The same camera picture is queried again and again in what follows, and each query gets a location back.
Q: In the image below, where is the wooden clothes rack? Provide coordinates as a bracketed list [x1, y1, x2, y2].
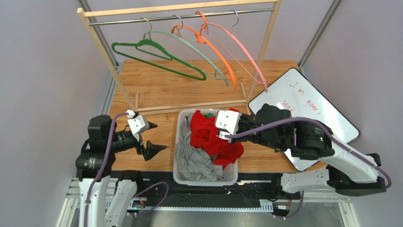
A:
[77, 0, 281, 115]

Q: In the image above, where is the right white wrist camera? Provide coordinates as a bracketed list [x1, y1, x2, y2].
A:
[214, 110, 242, 143]

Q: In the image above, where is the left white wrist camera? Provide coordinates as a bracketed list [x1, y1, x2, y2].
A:
[126, 110, 147, 141]

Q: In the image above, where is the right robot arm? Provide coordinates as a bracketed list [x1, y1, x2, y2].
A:
[227, 104, 392, 197]

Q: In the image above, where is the pink hanger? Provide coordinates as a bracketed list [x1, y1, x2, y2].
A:
[196, 10, 268, 93]

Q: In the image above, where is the white whiteboard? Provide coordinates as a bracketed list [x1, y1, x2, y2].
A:
[248, 67, 360, 173]

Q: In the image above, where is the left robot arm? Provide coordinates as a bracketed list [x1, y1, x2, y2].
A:
[75, 110, 166, 227]

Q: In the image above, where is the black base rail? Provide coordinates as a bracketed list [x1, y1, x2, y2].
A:
[127, 171, 309, 216]

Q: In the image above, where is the mint green hanger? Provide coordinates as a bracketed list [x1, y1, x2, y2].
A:
[141, 15, 229, 86]

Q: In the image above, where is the orange hanger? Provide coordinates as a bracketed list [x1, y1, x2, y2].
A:
[171, 11, 237, 90]

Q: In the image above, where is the white plastic laundry basket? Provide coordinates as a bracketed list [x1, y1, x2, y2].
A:
[173, 109, 238, 187]

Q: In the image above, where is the grey garment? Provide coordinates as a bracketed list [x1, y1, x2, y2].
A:
[175, 115, 223, 182]

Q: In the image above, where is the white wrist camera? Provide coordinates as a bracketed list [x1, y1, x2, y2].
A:
[214, 110, 242, 143]
[126, 110, 147, 141]

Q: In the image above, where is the red t shirt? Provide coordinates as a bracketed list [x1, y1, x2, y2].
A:
[190, 110, 244, 168]

